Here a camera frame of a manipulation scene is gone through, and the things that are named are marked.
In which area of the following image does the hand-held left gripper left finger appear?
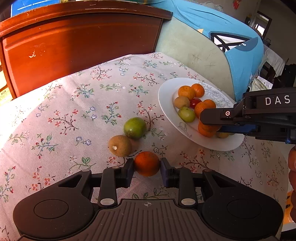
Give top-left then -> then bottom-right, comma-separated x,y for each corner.
57,158 -> 135,208

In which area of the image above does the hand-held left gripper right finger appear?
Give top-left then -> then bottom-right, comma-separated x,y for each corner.
160,157 -> 234,208

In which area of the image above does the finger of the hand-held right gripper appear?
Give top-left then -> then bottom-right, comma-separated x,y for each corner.
199,107 -> 258,135

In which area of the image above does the small mandarin orange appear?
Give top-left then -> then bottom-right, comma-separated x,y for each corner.
134,151 -> 160,177

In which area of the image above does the pile of oranges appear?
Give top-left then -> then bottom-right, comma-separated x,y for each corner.
178,83 -> 221,138

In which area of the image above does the white plate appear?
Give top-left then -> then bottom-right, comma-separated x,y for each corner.
158,77 -> 245,151

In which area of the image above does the person's right hand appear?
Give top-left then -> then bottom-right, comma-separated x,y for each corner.
287,146 -> 296,222

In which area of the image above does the snack bag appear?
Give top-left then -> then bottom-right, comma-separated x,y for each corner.
251,77 -> 273,92

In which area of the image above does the black jacket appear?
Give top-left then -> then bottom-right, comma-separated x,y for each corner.
281,64 -> 296,87

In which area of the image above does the white table cover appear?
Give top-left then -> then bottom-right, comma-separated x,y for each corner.
264,44 -> 285,70

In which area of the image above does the pale green sofa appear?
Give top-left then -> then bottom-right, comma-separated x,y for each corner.
154,17 -> 236,102

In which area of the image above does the floral tablecloth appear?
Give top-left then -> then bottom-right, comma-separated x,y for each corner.
0,53 -> 296,241

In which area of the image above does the sofa with blue cloth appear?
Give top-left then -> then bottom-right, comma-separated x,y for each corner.
148,0 -> 265,101

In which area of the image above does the red-brown wooden cabinet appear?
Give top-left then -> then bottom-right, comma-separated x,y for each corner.
0,0 -> 173,99

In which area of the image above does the brown printed carton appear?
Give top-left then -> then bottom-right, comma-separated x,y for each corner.
0,70 -> 12,106

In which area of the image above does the blue carton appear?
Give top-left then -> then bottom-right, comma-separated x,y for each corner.
10,0 -> 56,17

